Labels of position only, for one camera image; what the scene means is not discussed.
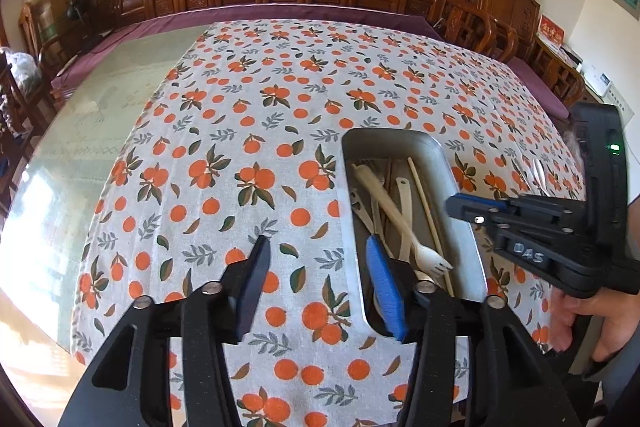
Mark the black desk lamp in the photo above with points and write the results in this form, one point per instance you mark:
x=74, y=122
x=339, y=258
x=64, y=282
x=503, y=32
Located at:
x=76, y=7

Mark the white plastic fork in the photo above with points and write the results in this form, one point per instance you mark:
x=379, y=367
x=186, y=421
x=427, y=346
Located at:
x=395, y=217

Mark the white and brown cardboard box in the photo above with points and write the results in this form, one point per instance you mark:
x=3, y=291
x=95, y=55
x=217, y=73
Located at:
x=55, y=2

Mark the long purple seat cushion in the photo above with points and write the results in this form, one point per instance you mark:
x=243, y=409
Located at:
x=165, y=21

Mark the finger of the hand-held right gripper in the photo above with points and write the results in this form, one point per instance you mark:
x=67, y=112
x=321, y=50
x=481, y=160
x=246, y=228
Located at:
x=540, y=249
x=520, y=211

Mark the person's right hand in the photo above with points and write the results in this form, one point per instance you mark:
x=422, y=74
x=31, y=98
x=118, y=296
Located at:
x=612, y=322

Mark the orange print tablecloth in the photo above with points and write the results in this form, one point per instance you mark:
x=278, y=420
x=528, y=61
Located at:
x=250, y=107

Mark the dark wooden chopstick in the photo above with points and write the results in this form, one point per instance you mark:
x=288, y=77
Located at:
x=389, y=177

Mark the white plastic bag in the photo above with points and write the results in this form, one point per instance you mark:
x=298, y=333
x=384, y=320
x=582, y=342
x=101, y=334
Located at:
x=17, y=67

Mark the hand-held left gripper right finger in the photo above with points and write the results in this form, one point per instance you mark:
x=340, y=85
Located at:
x=385, y=292

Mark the red desk calendar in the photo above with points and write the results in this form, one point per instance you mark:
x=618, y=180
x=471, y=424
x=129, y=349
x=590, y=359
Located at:
x=551, y=32

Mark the white electronic device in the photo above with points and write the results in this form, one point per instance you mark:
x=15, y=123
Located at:
x=602, y=82

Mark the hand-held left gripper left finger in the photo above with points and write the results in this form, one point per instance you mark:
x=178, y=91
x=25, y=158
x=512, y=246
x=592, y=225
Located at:
x=252, y=279

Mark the light wooden chopstick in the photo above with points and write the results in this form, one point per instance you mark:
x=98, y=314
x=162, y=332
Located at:
x=425, y=207

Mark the person's right forearm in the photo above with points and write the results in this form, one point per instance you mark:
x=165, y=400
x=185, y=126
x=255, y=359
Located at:
x=622, y=392

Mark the carved wooden armchair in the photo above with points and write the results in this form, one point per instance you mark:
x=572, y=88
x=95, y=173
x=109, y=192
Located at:
x=495, y=2

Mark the wooden side table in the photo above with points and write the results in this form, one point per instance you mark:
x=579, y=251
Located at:
x=560, y=69

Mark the white plastic spoon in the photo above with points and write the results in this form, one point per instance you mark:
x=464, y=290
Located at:
x=402, y=207

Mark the rectangular metal container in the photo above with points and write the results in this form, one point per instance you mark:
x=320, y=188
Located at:
x=465, y=227

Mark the dark wooden chair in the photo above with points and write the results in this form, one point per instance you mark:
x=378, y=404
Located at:
x=20, y=122

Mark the metal fork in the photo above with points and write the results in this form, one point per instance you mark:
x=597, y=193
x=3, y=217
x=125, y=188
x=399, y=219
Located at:
x=377, y=174

